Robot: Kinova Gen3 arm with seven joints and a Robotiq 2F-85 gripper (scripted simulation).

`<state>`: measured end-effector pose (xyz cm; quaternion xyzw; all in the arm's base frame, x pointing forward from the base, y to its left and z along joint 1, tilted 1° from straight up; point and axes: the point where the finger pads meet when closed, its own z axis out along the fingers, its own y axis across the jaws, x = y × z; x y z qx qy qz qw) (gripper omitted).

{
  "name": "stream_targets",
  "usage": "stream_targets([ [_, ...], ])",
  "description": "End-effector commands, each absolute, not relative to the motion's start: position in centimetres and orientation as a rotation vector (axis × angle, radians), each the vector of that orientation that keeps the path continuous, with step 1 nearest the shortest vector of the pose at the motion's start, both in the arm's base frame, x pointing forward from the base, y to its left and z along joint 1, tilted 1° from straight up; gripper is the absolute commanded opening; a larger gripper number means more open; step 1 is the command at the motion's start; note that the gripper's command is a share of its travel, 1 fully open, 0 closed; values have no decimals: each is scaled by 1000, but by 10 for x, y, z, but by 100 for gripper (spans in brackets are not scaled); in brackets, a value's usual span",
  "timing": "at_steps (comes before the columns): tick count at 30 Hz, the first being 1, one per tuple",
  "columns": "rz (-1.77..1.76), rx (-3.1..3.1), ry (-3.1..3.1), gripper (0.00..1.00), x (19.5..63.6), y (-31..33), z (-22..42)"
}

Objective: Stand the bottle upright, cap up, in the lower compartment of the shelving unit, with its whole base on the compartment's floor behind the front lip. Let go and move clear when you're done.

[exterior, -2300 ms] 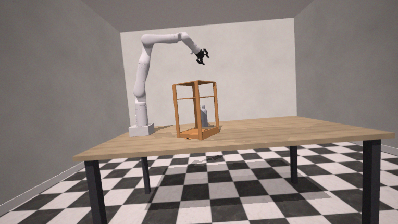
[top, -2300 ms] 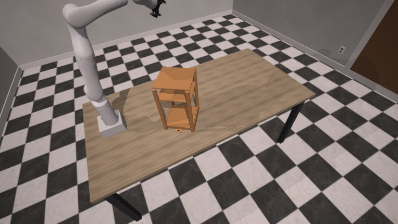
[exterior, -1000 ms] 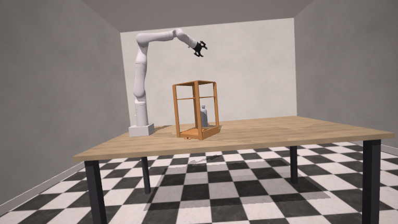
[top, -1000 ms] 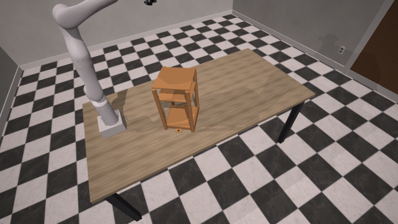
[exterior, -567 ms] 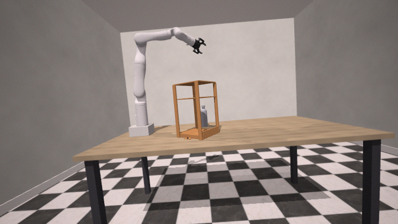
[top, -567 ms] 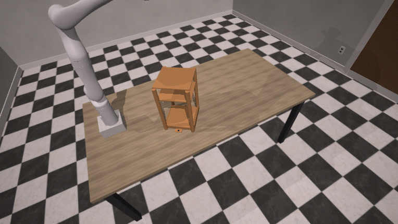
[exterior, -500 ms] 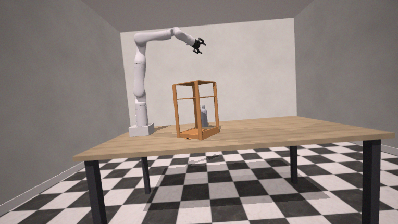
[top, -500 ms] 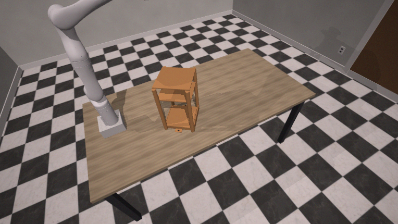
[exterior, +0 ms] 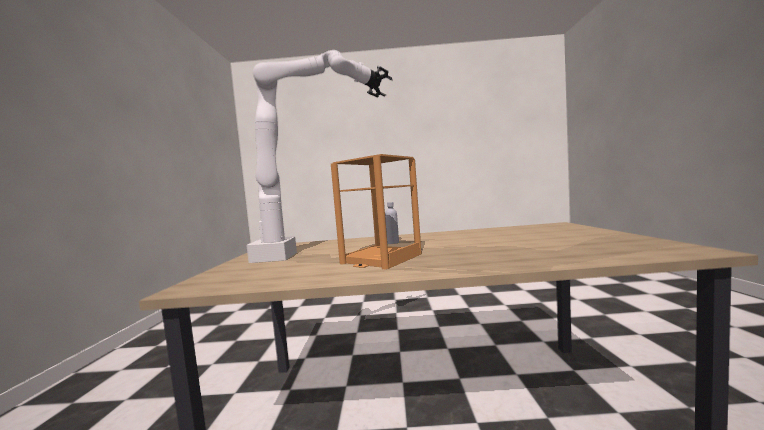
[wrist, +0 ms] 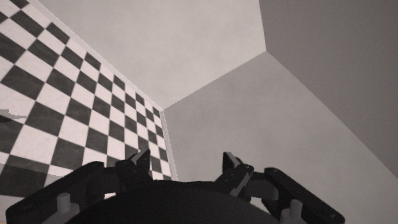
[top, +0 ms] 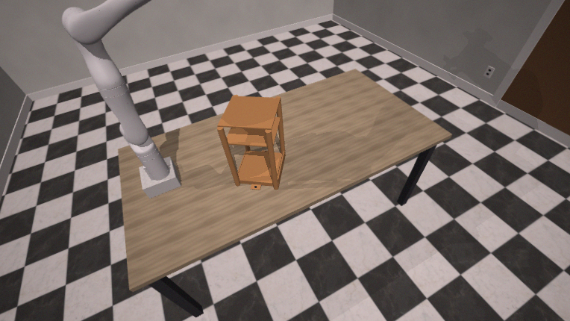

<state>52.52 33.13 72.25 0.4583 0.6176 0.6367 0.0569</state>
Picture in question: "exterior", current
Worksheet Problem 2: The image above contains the grey bottle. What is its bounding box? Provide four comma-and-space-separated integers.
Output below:
385, 202, 399, 244

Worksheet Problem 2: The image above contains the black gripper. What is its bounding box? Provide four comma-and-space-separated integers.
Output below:
364, 66, 393, 98

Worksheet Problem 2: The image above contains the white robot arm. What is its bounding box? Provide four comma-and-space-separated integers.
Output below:
253, 50, 371, 243

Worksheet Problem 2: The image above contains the wooden shelving unit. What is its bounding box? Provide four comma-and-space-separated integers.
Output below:
331, 154, 422, 269

